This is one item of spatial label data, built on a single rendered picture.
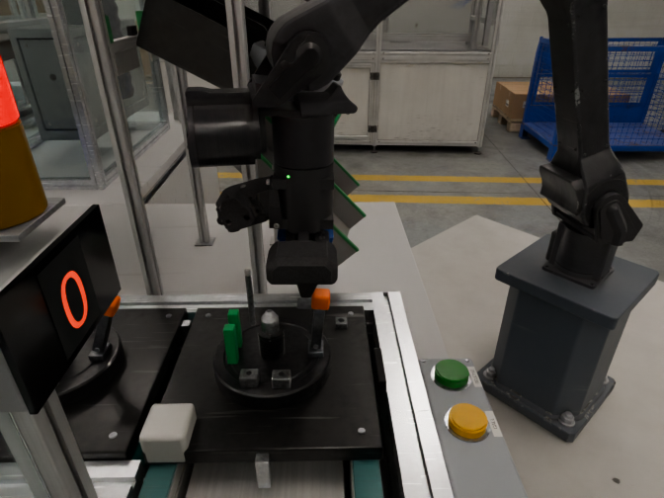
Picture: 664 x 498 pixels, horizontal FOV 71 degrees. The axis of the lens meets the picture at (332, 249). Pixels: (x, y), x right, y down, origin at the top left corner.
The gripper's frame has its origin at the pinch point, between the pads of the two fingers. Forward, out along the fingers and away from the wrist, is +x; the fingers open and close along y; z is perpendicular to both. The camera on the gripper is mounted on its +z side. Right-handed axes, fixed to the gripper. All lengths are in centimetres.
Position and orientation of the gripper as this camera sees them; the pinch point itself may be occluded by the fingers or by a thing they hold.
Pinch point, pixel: (305, 269)
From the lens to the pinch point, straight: 50.2
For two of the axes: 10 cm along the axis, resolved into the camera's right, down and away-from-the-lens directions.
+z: -10.0, 0.0, -0.3
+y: 0.2, 4.8, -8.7
